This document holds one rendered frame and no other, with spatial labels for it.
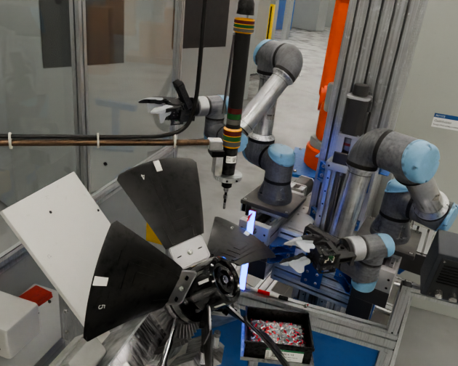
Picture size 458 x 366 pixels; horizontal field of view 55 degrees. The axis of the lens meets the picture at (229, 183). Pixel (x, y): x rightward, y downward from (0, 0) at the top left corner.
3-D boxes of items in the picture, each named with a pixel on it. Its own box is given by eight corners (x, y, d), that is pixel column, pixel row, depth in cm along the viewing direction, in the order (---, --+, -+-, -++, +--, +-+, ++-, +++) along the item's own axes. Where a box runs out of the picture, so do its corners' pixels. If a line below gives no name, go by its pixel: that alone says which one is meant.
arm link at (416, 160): (426, 197, 169) (389, 121, 129) (465, 213, 159) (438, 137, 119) (409, 223, 168) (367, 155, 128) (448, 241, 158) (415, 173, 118)
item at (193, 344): (199, 370, 127) (184, 357, 125) (204, 352, 132) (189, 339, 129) (221, 364, 124) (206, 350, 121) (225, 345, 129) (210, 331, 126)
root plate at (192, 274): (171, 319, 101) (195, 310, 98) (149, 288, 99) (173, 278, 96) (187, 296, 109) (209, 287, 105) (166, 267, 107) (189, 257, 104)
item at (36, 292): (16, 301, 145) (15, 295, 144) (36, 288, 152) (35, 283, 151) (33, 310, 142) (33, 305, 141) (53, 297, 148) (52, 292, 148)
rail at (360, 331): (153, 282, 173) (154, 266, 170) (158, 277, 177) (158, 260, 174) (392, 354, 151) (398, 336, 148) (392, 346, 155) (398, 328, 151)
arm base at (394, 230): (374, 221, 184) (379, 199, 180) (411, 232, 178) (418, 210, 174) (366, 235, 172) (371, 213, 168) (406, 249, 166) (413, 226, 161)
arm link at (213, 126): (214, 149, 172) (217, 123, 168) (199, 140, 180) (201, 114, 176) (230, 147, 177) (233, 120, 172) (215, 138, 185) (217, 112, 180)
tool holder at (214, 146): (209, 184, 103) (212, 144, 99) (202, 172, 109) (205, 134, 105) (245, 183, 106) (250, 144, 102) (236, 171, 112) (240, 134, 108)
